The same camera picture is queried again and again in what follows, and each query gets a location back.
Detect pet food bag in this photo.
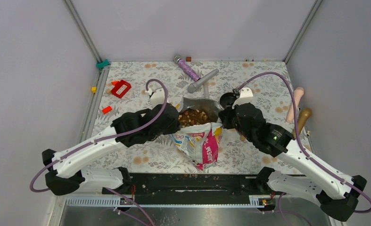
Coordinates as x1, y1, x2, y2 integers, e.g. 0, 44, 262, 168
171, 97, 223, 170

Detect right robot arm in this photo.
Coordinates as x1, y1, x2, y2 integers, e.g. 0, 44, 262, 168
218, 103, 367, 222

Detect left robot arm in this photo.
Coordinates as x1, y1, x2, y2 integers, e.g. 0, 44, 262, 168
42, 104, 181, 195

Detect black bowl fishbone print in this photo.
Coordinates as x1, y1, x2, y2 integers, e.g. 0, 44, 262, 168
219, 92, 237, 108

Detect grey microphone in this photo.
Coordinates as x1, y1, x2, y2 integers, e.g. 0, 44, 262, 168
187, 69, 219, 93

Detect pink microphone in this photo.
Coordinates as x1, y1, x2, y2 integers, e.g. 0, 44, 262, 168
286, 87, 305, 123

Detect gold microphone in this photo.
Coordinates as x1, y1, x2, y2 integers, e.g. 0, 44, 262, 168
293, 108, 312, 137

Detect purple glitter microphone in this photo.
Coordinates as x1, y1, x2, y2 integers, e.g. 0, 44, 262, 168
173, 56, 200, 81

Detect red toy block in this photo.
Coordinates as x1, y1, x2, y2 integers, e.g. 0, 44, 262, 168
111, 80, 132, 98

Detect small orange block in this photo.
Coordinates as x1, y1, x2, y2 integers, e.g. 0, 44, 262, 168
102, 106, 113, 114

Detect teal clip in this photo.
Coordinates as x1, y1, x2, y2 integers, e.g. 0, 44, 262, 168
96, 59, 110, 69

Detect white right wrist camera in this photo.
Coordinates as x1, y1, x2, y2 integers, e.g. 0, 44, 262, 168
232, 88, 253, 109

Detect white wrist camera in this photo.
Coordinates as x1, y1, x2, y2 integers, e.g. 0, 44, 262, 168
232, 88, 253, 109
147, 88, 167, 108

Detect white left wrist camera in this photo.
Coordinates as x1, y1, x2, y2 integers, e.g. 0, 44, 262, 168
147, 88, 167, 108

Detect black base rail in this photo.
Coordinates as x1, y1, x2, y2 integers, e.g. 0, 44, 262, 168
116, 173, 273, 206

